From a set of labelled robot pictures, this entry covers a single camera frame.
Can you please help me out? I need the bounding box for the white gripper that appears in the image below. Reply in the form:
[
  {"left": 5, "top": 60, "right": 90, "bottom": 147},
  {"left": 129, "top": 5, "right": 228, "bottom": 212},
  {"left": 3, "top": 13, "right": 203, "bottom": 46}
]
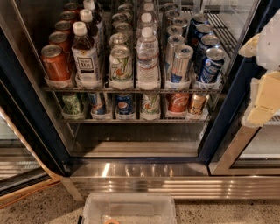
[{"left": 238, "top": 9, "right": 280, "bottom": 128}]

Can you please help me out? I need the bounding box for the clear water bottle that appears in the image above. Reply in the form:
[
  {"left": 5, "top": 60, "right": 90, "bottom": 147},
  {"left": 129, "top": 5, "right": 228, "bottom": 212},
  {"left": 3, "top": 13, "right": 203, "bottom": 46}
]
[
  {"left": 136, "top": 27, "right": 159, "bottom": 90},
  {"left": 139, "top": 2, "right": 158, "bottom": 23},
  {"left": 136, "top": 12, "right": 158, "bottom": 39}
]

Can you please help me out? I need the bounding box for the gold can lower shelf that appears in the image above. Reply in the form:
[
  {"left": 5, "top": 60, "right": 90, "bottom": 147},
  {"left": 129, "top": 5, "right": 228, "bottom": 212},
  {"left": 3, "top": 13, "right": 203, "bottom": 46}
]
[{"left": 188, "top": 94, "right": 207, "bottom": 116}]

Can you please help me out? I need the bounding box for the red coke can lower shelf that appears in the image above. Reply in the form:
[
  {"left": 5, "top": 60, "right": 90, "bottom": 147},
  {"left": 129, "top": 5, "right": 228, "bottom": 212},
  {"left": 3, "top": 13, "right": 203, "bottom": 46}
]
[{"left": 167, "top": 93, "right": 189, "bottom": 113}]

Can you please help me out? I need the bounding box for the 7up can lower shelf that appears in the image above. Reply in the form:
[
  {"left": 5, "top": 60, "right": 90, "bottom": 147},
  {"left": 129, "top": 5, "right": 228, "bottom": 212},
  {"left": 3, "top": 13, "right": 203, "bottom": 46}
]
[{"left": 142, "top": 93, "right": 160, "bottom": 114}]

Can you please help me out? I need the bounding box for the pepsi can lower shelf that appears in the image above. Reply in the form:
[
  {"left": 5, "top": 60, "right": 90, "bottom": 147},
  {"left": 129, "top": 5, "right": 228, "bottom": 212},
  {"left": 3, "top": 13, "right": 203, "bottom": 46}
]
[{"left": 115, "top": 94, "right": 134, "bottom": 115}]

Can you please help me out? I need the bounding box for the blue can lower shelf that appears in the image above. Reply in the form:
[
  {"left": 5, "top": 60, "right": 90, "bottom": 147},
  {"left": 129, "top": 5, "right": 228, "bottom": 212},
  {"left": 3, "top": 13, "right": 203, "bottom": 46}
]
[{"left": 87, "top": 93, "right": 106, "bottom": 115}]

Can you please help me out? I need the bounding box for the front tea bottle white cap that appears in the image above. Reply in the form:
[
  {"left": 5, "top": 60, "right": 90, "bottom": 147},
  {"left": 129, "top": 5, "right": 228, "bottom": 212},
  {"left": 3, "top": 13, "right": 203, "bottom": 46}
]
[{"left": 72, "top": 22, "right": 100, "bottom": 81}]

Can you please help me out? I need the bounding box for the green can lower shelf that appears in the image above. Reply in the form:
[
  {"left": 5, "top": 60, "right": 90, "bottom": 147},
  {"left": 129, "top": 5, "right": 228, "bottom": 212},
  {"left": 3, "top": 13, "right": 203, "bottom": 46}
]
[{"left": 62, "top": 93, "right": 82, "bottom": 115}]

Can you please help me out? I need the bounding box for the left fridge glass door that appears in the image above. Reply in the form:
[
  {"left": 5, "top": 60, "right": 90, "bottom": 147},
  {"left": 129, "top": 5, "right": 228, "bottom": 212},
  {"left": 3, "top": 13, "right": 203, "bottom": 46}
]
[{"left": 0, "top": 82, "right": 61, "bottom": 207}]

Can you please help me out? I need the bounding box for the front blue pepsi can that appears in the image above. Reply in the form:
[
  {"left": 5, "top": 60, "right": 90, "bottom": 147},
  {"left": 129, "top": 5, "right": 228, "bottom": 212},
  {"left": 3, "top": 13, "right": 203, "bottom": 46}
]
[{"left": 198, "top": 47, "right": 225, "bottom": 84}]

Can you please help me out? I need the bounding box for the blue pepsi can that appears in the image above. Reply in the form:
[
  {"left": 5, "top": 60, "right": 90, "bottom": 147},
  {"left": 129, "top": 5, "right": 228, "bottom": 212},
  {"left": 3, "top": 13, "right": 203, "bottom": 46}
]
[
  {"left": 191, "top": 24, "right": 214, "bottom": 50},
  {"left": 188, "top": 13, "right": 209, "bottom": 39},
  {"left": 194, "top": 34, "right": 221, "bottom": 73},
  {"left": 198, "top": 47, "right": 225, "bottom": 84}
]

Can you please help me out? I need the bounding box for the front silver energy drink can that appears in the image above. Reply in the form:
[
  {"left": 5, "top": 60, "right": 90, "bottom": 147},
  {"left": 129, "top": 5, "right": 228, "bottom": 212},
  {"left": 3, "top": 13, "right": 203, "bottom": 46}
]
[{"left": 171, "top": 45, "right": 193, "bottom": 83}]

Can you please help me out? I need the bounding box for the silver energy drink can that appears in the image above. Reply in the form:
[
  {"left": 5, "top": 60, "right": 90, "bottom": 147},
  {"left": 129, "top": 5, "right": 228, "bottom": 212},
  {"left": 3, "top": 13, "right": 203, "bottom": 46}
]
[
  {"left": 164, "top": 35, "right": 185, "bottom": 71},
  {"left": 171, "top": 45, "right": 193, "bottom": 83}
]

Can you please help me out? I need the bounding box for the front 7up can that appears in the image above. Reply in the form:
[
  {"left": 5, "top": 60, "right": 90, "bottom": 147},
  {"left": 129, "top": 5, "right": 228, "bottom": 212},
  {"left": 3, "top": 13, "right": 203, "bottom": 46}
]
[{"left": 109, "top": 45, "right": 132, "bottom": 82}]

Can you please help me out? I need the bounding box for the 7up can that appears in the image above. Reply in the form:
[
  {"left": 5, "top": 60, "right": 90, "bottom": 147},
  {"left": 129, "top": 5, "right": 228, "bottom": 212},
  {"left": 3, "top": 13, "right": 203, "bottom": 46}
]
[
  {"left": 109, "top": 32, "right": 129, "bottom": 49},
  {"left": 109, "top": 45, "right": 132, "bottom": 82}
]

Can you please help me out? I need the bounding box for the orange soda can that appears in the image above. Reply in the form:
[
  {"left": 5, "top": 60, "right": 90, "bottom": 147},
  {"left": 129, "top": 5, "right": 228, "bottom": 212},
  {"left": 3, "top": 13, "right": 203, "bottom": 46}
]
[
  {"left": 41, "top": 45, "right": 71, "bottom": 81},
  {"left": 55, "top": 20, "right": 73, "bottom": 36},
  {"left": 48, "top": 31, "right": 74, "bottom": 62}
]

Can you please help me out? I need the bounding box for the front orange soda can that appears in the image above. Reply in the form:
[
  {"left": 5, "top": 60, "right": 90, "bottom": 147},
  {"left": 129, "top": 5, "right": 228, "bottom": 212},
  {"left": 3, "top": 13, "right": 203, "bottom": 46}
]
[{"left": 41, "top": 45, "right": 71, "bottom": 81}]

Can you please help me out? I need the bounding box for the clear plastic bin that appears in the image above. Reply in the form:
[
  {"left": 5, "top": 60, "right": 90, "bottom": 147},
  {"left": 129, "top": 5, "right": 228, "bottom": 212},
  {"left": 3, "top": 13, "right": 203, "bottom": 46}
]
[{"left": 80, "top": 192, "right": 177, "bottom": 224}]

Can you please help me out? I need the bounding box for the top wire fridge shelf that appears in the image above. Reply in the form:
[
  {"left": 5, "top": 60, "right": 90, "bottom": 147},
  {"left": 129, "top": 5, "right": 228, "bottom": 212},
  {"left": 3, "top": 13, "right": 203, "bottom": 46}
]
[{"left": 44, "top": 4, "right": 244, "bottom": 95}]

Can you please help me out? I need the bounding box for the wire fridge shelf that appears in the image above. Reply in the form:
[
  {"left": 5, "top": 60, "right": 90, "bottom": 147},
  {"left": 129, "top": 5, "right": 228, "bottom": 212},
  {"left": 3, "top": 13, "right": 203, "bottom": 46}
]
[
  {"left": 44, "top": 4, "right": 244, "bottom": 95},
  {"left": 60, "top": 96, "right": 210, "bottom": 123}
]

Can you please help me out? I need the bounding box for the lower wire fridge shelf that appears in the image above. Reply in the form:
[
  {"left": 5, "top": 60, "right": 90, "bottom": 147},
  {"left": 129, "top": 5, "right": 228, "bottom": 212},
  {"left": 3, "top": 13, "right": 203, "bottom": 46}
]
[{"left": 60, "top": 96, "right": 210, "bottom": 123}]

